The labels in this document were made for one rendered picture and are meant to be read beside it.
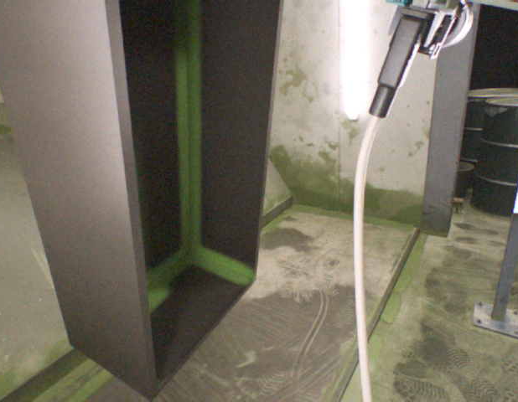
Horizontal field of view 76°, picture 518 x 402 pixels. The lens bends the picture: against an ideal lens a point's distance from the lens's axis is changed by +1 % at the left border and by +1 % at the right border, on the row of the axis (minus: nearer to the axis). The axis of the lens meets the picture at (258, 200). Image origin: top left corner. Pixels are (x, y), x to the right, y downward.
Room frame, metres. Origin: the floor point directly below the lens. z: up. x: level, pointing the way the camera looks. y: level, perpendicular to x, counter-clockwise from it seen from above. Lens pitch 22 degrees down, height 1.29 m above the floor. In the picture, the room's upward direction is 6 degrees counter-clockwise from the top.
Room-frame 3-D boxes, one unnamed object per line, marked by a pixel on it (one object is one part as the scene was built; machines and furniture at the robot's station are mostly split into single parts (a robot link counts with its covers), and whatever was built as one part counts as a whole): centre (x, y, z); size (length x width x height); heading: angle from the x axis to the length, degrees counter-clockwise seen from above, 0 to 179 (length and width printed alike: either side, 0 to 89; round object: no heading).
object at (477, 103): (3.12, -2.25, 0.44); 0.59 x 0.58 x 0.89; 45
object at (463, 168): (2.90, -1.85, 0.14); 0.31 x 0.29 x 0.28; 143
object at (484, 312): (1.28, -1.14, 0.01); 0.20 x 0.20 x 0.01; 53
